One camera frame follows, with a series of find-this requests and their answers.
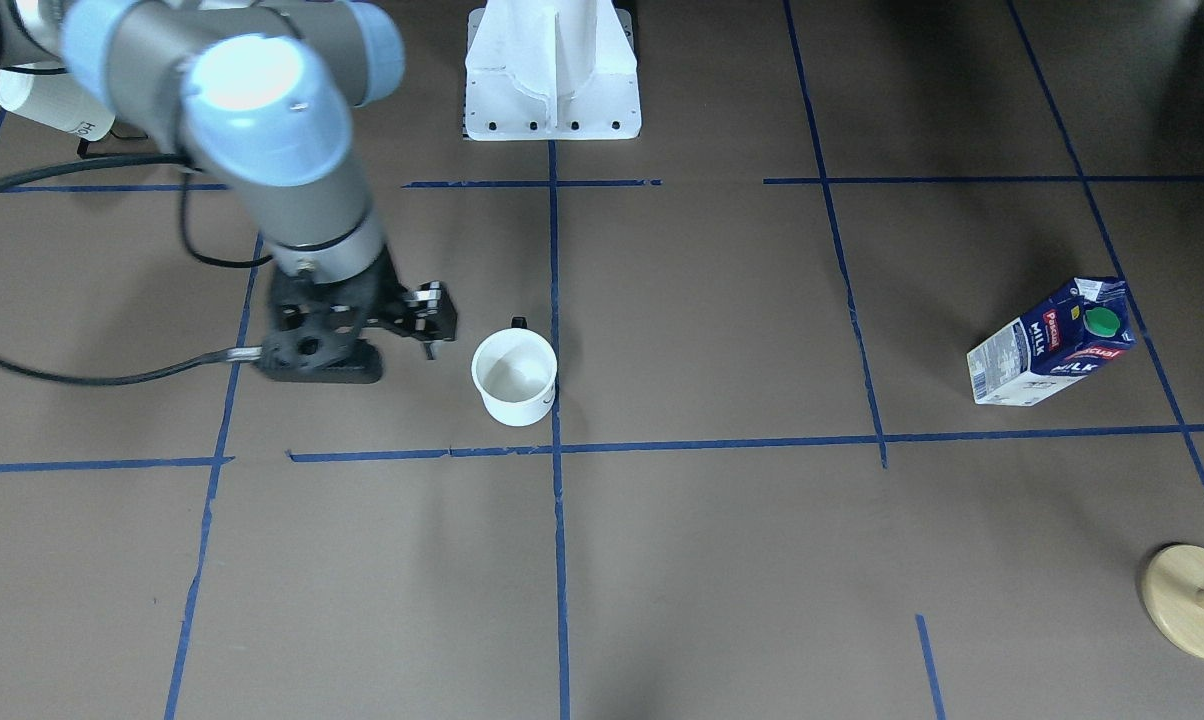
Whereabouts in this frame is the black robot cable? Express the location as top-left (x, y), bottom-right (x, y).
top-left (0, 152), bottom-right (273, 386)

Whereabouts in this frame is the white enamel cup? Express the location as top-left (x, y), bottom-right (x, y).
top-left (470, 315), bottom-right (557, 427)

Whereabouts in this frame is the wooden mug tree stand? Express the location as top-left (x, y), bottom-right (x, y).
top-left (1140, 544), bottom-right (1204, 660)

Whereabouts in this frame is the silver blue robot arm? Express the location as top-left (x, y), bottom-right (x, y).
top-left (0, 1), bottom-right (459, 386)

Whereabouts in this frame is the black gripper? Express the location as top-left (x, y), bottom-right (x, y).
top-left (254, 249), bottom-right (459, 384)

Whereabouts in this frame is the white cup on rack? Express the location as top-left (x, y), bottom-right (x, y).
top-left (0, 69), bottom-right (117, 142)

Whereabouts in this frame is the blue white milk carton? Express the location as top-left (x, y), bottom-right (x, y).
top-left (967, 277), bottom-right (1137, 407)

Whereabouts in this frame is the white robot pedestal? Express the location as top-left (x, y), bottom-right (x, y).
top-left (462, 1), bottom-right (643, 142)

